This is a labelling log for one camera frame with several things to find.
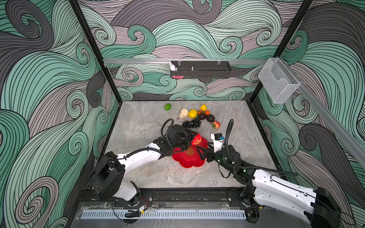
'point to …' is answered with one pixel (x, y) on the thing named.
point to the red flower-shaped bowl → (190, 157)
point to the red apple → (196, 140)
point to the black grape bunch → (195, 123)
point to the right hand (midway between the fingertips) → (200, 146)
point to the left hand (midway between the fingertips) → (198, 135)
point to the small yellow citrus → (203, 107)
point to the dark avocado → (210, 118)
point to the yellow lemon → (192, 113)
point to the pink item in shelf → (177, 77)
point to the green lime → (167, 107)
